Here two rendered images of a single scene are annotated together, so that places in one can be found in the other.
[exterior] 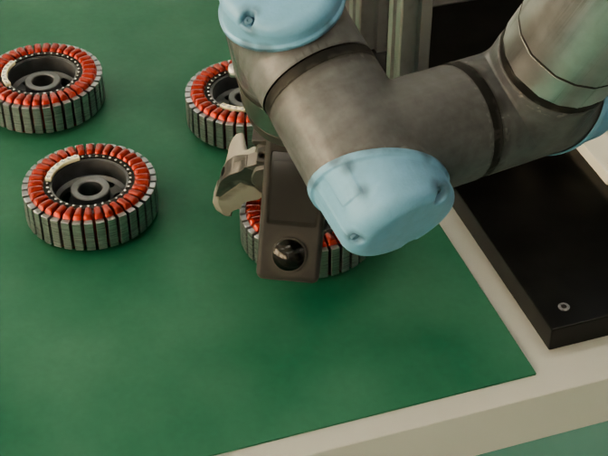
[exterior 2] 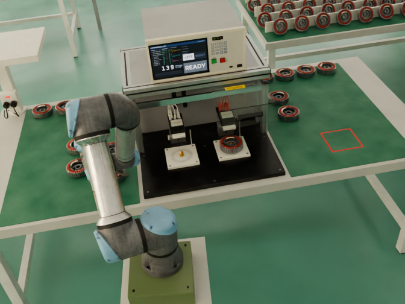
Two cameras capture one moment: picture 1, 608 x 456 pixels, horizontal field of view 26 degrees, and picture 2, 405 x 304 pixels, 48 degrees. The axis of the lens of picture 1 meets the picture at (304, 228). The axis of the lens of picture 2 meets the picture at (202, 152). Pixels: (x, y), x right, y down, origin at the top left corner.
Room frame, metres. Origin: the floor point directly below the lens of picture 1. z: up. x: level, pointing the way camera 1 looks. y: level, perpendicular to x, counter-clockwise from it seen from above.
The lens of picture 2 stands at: (-0.65, -0.76, 2.13)
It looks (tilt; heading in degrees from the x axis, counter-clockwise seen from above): 38 degrees down; 12
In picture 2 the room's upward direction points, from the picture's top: 5 degrees counter-clockwise
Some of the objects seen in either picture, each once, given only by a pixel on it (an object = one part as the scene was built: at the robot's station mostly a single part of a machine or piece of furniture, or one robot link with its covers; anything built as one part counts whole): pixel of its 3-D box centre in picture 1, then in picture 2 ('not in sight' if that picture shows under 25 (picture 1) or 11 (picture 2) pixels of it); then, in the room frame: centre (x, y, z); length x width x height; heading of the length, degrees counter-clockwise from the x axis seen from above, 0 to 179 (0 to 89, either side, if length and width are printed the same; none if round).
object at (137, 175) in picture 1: (90, 194); (78, 167); (0.88, 0.18, 0.77); 0.11 x 0.11 x 0.04
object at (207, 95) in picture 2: not in sight; (199, 96); (1.12, -0.39, 1.03); 0.62 x 0.01 x 0.03; 108
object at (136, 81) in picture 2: not in sight; (191, 62); (1.32, -0.32, 1.09); 0.68 x 0.44 x 0.05; 108
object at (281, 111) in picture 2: not in sight; (288, 113); (1.38, -0.80, 0.77); 0.11 x 0.11 x 0.04
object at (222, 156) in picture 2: not in sight; (231, 148); (1.06, -0.53, 0.78); 0.15 x 0.15 x 0.01; 18
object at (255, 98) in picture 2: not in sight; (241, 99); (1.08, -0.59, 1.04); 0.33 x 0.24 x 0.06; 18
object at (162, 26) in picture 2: not in sight; (191, 38); (1.33, -0.33, 1.22); 0.44 x 0.39 x 0.20; 108
